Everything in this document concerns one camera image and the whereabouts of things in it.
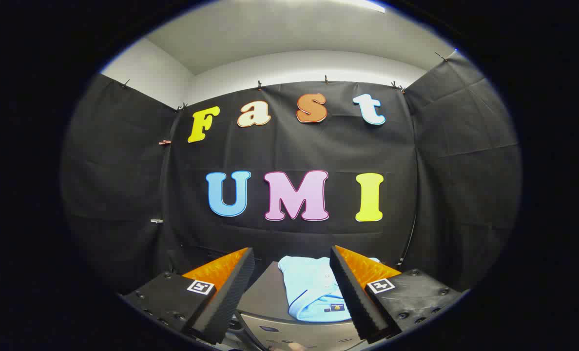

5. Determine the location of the light blue shirt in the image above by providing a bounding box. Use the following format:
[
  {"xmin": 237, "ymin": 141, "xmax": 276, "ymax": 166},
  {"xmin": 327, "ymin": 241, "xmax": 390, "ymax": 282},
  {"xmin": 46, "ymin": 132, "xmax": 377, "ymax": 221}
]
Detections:
[{"xmin": 277, "ymin": 255, "xmax": 383, "ymax": 323}]

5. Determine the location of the thin grey pole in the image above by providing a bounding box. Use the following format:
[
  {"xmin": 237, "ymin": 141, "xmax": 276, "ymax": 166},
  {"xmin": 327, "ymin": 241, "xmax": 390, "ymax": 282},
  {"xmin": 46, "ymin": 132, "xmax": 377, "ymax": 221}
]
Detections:
[{"xmin": 398, "ymin": 214, "xmax": 418, "ymax": 268}]

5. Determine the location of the black backdrop cloth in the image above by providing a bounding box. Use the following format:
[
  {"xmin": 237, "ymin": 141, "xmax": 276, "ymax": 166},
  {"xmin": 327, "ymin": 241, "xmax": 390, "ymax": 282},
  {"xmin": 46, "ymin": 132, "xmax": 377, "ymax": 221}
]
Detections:
[{"xmin": 60, "ymin": 51, "xmax": 521, "ymax": 298}]

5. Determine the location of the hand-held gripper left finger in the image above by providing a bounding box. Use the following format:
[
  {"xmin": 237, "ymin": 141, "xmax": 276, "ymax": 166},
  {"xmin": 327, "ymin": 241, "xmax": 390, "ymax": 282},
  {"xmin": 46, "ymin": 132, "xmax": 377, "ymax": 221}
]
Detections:
[{"xmin": 119, "ymin": 247, "xmax": 256, "ymax": 346}]

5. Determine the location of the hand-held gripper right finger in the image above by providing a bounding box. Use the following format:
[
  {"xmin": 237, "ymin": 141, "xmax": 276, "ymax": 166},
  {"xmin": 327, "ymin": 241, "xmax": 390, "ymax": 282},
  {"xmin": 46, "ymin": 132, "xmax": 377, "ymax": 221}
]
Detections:
[{"xmin": 329, "ymin": 245, "xmax": 465, "ymax": 345}]

